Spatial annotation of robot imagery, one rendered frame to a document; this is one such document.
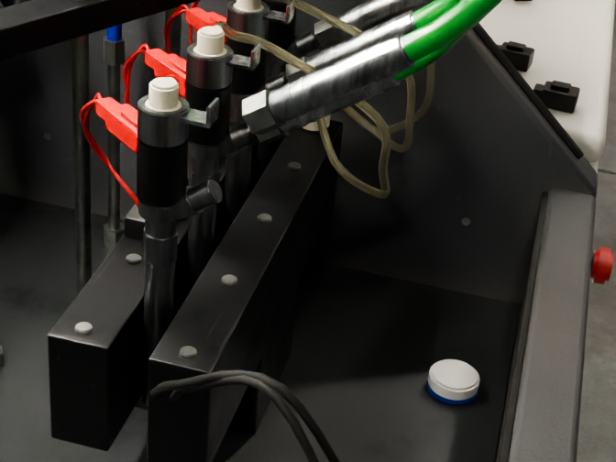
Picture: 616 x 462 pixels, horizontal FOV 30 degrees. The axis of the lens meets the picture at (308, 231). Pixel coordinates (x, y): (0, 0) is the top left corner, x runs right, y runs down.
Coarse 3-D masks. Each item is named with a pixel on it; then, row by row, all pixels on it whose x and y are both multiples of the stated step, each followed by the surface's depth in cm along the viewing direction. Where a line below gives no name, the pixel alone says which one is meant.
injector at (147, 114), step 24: (144, 96) 63; (144, 120) 62; (168, 120) 61; (144, 144) 63; (168, 144) 62; (144, 168) 63; (168, 168) 63; (144, 192) 64; (168, 192) 64; (192, 192) 64; (216, 192) 64; (144, 216) 65; (168, 216) 65; (144, 240) 67; (168, 240) 66; (144, 264) 68; (168, 264) 67; (144, 288) 68; (168, 288) 68; (144, 312) 69; (168, 312) 69; (144, 336) 70; (144, 360) 71; (144, 384) 72
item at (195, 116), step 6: (186, 114) 62; (192, 114) 62; (198, 114) 62; (204, 114) 62; (180, 120) 62; (186, 120) 62; (192, 120) 62; (198, 120) 62; (204, 120) 62; (204, 126) 61; (210, 126) 62
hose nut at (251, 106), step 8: (256, 96) 60; (264, 96) 60; (248, 104) 60; (256, 104) 60; (264, 104) 60; (248, 112) 60; (256, 112) 60; (264, 112) 60; (248, 120) 60; (256, 120) 60; (264, 120) 60; (272, 120) 60; (256, 128) 61; (264, 128) 60; (272, 128) 61
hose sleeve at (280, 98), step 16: (368, 48) 58; (384, 48) 57; (400, 48) 56; (336, 64) 58; (352, 64) 58; (368, 64) 57; (384, 64) 57; (400, 64) 57; (304, 80) 59; (320, 80) 58; (336, 80) 58; (352, 80) 58; (368, 80) 58; (272, 96) 60; (288, 96) 59; (304, 96) 59; (320, 96) 59; (336, 96) 59; (272, 112) 60; (288, 112) 60; (304, 112) 60
